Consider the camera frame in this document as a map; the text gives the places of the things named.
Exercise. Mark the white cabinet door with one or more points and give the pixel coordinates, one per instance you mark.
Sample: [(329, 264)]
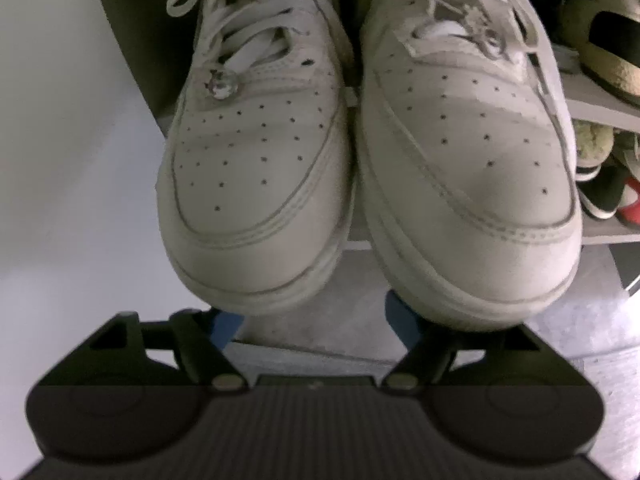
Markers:
[(75, 160)]

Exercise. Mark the shoe cabinet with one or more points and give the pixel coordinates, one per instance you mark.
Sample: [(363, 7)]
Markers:
[(605, 112)]

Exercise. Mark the white perforated leather sneaker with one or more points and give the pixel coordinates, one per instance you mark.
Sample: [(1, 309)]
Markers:
[(260, 185), (475, 185)]

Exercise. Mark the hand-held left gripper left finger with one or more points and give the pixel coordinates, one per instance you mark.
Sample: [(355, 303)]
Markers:
[(227, 327)]

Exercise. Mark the olive and black shoe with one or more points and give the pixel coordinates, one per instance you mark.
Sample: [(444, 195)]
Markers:
[(590, 15)]

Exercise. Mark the red shoe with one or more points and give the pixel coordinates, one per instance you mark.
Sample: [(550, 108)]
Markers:
[(631, 207)]

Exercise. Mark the pale yellow-green shoe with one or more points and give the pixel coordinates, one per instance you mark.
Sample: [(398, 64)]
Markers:
[(592, 142)]

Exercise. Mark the white sneaker with dark panels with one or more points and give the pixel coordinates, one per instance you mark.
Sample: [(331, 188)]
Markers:
[(600, 195)]

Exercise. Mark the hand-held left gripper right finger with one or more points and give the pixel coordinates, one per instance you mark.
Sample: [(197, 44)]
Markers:
[(402, 325)]

